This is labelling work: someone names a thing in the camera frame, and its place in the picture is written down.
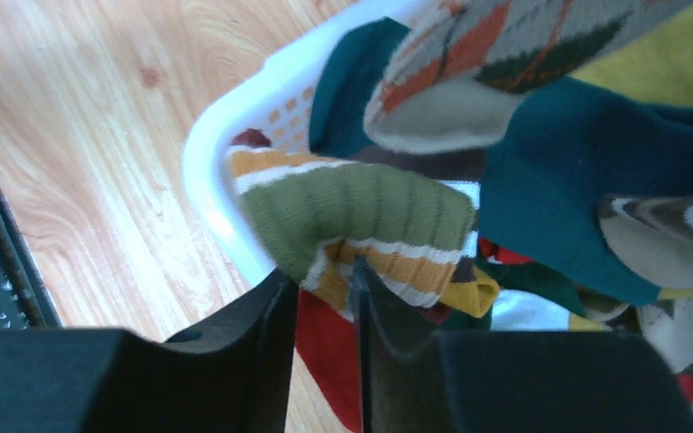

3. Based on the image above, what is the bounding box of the yellow sock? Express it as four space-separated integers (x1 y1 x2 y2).
573 5 693 106

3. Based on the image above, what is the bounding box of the teal sock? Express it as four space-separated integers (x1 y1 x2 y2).
310 19 693 302

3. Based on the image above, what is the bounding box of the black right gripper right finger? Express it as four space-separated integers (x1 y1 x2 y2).
351 257 693 432

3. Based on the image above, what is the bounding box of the hanging argyle sock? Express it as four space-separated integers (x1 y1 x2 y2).
363 0 687 154

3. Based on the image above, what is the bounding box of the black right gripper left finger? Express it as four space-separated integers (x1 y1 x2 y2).
0 271 299 432

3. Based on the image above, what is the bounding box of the white sock laundry basket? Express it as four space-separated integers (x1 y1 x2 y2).
181 0 438 290

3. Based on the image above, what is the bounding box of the rust green striped sock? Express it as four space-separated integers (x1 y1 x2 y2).
226 145 476 316

